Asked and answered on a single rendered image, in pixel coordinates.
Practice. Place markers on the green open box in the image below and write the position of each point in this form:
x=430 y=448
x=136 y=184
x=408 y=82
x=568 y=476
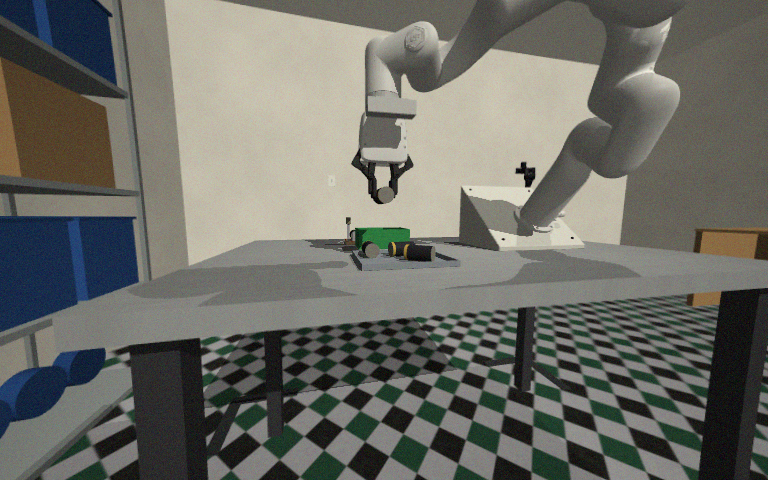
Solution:
x=381 y=236

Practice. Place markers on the tan flat circuit board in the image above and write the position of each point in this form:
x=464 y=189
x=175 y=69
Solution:
x=349 y=241

